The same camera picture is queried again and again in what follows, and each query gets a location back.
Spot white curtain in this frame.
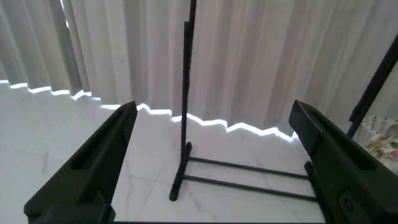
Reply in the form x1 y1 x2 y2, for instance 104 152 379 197
0 0 398 144

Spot black clothes rack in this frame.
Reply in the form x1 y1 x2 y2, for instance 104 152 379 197
169 0 398 203

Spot cream printed shorts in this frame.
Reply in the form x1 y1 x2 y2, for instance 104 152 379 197
365 130 398 175

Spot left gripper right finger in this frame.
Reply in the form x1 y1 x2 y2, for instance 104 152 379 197
288 99 398 224

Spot white laundry basket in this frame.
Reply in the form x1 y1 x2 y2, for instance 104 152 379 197
353 115 398 175

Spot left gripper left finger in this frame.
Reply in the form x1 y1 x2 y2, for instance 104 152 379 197
23 100 139 224

